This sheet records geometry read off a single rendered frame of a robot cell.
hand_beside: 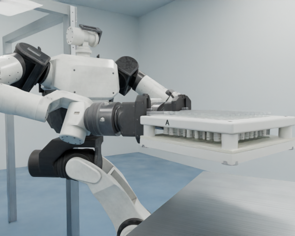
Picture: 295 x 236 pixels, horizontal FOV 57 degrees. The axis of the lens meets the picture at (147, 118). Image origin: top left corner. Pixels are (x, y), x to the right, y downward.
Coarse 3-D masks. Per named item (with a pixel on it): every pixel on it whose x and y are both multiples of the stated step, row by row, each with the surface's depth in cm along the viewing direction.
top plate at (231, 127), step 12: (144, 120) 62; (156, 120) 58; (168, 120) 56; (180, 120) 53; (192, 120) 51; (204, 120) 49; (216, 120) 49; (228, 120) 49; (240, 120) 49; (252, 120) 49; (264, 120) 51; (276, 120) 54; (288, 120) 57; (216, 132) 47; (228, 132) 45; (240, 132) 46
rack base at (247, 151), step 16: (144, 144) 62; (160, 144) 58; (176, 144) 54; (192, 144) 51; (208, 144) 51; (240, 144) 51; (256, 144) 51; (272, 144) 53; (288, 144) 58; (224, 160) 46; (240, 160) 46
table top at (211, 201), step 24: (192, 192) 66; (216, 192) 66; (240, 192) 66; (264, 192) 66; (288, 192) 66; (168, 216) 53; (192, 216) 53; (216, 216) 53; (240, 216) 53; (264, 216) 53; (288, 216) 53
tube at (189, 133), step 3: (189, 114) 56; (192, 114) 57; (189, 117) 56; (192, 117) 57; (186, 132) 57; (189, 132) 57; (192, 132) 57; (186, 135) 57; (189, 135) 57; (186, 138) 57; (189, 138) 57
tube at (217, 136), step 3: (216, 114) 51; (219, 114) 51; (216, 117) 51; (219, 117) 51; (216, 135) 51; (219, 135) 51; (216, 138) 51; (219, 138) 51; (216, 141) 51; (219, 141) 51
